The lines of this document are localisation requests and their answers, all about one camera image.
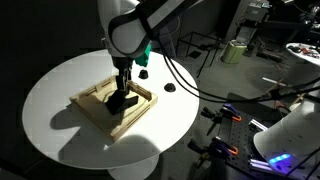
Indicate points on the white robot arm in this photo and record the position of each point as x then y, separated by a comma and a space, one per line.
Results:
129, 26

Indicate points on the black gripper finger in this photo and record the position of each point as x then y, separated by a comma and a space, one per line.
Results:
120, 84
127, 81

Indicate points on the white round side table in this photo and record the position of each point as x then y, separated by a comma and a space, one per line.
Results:
310, 53

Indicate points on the flat black round knob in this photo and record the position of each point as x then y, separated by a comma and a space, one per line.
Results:
169, 87

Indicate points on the blue orange clamp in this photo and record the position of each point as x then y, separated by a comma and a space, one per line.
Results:
216, 149
227, 111

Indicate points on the blue orange clamp lower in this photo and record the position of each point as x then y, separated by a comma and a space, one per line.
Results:
216, 149

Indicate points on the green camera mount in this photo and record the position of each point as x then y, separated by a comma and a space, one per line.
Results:
144, 58

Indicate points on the small black knob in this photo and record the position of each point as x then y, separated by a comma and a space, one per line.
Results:
143, 74

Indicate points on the white round table pedestal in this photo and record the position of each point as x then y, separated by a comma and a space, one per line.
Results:
137, 171

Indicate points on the wooden tray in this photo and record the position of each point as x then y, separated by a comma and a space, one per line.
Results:
91, 103

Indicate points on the blue orange clamp upper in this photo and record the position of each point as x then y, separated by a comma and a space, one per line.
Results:
227, 111

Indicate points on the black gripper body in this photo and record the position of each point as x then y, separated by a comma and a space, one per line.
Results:
124, 66

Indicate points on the black perforated breadboard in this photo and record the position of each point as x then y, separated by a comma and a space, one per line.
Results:
287, 149

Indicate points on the large black bracket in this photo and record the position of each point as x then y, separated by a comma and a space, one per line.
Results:
117, 102

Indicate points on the black metal frame stand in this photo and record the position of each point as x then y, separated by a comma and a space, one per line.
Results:
193, 50

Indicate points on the green bin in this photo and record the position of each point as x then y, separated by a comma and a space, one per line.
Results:
233, 51

